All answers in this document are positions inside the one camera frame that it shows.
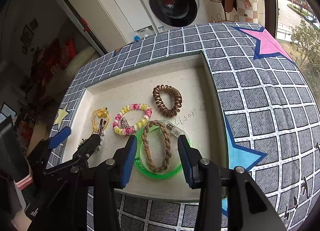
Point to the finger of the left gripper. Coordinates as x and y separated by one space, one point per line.
87 148
55 141

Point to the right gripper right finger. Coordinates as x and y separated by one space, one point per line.
189 158

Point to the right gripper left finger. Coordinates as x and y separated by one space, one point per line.
124 158

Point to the silver metal hair clip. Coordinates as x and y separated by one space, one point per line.
100 132

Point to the green transparent bangle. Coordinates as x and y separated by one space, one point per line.
157 152

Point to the pink crystal brooch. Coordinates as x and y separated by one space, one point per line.
127 130

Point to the green jewelry tray box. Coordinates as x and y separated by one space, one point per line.
200 116

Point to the cream sofa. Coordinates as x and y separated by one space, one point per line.
63 78

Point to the red cushion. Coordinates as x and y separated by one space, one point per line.
56 57

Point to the white tall cabinet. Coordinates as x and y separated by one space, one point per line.
115 23

